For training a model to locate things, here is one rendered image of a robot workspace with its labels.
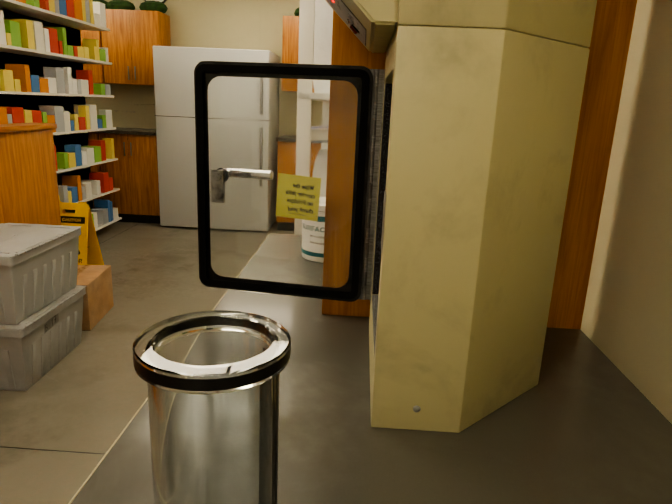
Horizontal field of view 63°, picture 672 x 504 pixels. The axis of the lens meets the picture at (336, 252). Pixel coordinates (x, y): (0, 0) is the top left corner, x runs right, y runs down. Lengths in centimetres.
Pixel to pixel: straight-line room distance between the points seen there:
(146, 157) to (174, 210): 62
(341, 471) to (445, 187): 33
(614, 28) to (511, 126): 45
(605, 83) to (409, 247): 54
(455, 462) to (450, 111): 39
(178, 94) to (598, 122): 503
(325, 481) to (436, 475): 12
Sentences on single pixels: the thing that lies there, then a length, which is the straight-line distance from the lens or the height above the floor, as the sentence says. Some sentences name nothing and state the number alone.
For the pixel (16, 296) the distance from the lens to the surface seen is 276.
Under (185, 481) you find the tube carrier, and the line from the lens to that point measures 41.
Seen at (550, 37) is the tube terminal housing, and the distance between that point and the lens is 71.
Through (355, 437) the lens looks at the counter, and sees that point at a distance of 70.
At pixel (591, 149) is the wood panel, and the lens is 105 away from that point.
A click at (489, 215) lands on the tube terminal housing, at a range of 64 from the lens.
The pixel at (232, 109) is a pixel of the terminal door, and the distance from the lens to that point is 97.
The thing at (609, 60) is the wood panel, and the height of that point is 142.
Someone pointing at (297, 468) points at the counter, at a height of 94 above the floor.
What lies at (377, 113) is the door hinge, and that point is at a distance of 92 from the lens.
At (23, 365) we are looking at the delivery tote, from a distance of 286.
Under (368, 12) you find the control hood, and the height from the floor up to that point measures 142.
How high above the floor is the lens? 133
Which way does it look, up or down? 15 degrees down
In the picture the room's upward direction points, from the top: 3 degrees clockwise
